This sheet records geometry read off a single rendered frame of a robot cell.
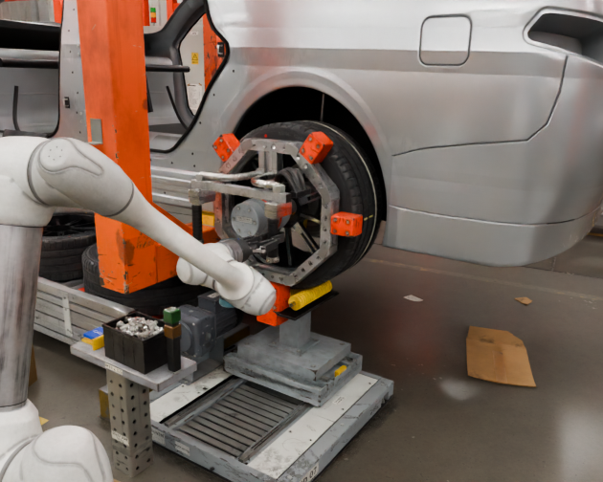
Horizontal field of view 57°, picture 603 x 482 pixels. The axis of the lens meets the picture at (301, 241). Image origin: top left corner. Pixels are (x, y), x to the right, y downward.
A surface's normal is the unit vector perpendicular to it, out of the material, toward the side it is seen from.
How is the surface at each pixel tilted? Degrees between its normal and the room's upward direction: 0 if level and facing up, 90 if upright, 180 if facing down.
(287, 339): 90
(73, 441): 5
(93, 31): 90
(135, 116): 90
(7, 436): 63
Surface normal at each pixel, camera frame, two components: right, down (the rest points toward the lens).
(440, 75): -0.55, 0.22
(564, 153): 0.07, 0.29
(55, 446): 0.11, -0.94
